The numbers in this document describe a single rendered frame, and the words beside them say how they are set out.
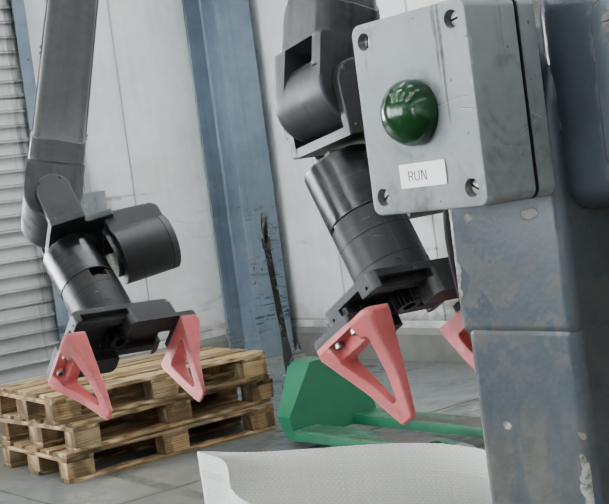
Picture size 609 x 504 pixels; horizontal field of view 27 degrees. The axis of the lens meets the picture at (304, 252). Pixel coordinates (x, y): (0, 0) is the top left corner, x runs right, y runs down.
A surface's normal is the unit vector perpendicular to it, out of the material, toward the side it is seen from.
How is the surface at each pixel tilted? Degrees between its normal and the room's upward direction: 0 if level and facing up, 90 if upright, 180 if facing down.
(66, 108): 60
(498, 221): 90
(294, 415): 75
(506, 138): 90
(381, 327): 82
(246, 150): 90
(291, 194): 90
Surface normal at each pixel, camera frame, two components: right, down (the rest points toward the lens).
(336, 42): 0.52, -0.17
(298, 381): -0.67, -0.56
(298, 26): -0.86, -0.12
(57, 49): 0.18, -0.47
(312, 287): -0.78, 0.14
